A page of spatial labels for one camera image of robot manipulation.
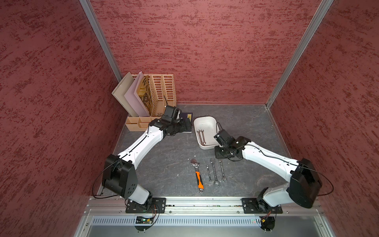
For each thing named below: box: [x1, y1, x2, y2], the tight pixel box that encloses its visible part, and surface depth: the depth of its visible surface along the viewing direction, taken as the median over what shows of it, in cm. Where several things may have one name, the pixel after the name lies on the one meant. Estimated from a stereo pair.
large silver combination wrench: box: [210, 160, 221, 188], surface depth 83 cm
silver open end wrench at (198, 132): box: [196, 129, 204, 146], surface depth 103 cm
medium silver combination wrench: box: [219, 159, 228, 183], surface depth 85 cm
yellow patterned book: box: [138, 74, 153, 117], surface depth 103 cm
